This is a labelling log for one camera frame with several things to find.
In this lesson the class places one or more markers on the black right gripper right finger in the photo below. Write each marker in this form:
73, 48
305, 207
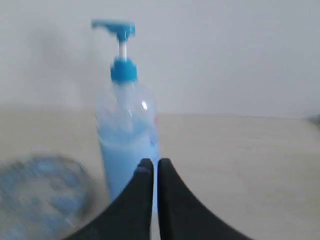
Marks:
181, 215

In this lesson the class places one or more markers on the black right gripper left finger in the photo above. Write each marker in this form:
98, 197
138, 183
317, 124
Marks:
129, 216

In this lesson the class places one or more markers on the blue pump soap bottle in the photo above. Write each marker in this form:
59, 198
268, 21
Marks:
126, 115

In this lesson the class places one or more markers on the round plate with blue soap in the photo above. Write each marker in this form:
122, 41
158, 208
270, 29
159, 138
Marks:
42, 197

